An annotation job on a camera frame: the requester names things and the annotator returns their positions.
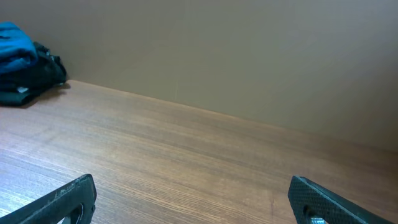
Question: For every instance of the black folded polo shirt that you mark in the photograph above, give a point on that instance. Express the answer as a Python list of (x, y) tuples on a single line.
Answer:
[(21, 87)]

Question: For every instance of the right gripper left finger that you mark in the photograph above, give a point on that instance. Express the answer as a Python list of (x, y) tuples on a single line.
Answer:
[(73, 202)]

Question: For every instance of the blue polo shirt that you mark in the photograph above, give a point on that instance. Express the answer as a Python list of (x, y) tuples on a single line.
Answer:
[(17, 49)]

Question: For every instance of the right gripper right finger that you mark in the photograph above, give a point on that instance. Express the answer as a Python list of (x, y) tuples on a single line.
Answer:
[(312, 203)]

